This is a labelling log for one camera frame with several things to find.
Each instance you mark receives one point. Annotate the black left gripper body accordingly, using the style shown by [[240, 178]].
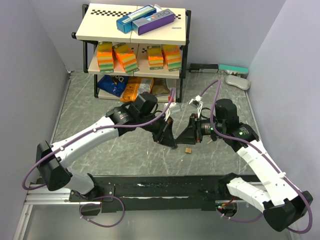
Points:
[[158, 134]]

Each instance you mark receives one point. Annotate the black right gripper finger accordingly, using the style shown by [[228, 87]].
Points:
[[187, 136], [191, 123]]

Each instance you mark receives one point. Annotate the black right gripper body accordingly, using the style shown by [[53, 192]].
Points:
[[198, 130]]

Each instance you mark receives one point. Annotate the brass padlock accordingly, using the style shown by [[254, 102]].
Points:
[[188, 149]]

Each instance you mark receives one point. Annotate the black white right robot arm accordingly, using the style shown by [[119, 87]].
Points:
[[280, 202]]

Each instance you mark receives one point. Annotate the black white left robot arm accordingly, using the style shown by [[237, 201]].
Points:
[[55, 160]]

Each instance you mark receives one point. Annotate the black-headed keys on table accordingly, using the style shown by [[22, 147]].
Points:
[[212, 141]]

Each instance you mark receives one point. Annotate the brown snack bag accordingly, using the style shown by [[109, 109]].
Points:
[[159, 87]]

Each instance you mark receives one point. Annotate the black flat box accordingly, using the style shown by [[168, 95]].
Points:
[[203, 68]]

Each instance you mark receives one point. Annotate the orange snack bag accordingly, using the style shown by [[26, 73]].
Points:
[[136, 85]]

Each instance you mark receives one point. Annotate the sponge pack far right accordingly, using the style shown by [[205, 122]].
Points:
[[172, 57]]

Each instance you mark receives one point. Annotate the sponge pack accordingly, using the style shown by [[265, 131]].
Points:
[[105, 57], [155, 57], [172, 57], [126, 57]]

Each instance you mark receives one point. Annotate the teal white box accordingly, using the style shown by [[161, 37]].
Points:
[[233, 70]]

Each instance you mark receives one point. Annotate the blue chips bag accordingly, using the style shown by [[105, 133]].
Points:
[[113, 84]]

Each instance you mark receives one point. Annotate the three-tier shelf rack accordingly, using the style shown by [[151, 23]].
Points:
[[99, 25]]

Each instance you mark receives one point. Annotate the sponge pack far left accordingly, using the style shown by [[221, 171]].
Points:
[[105, 57]]

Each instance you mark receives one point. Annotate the purple box on shelf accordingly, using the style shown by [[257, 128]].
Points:
[[157, 20]]

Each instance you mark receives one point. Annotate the blue box on shelf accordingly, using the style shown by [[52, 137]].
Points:
[[124, 24]]

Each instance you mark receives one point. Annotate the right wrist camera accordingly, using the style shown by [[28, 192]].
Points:
[[197, 103]]

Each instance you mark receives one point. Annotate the aluminium rail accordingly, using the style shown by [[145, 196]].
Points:
[[40, 196]]

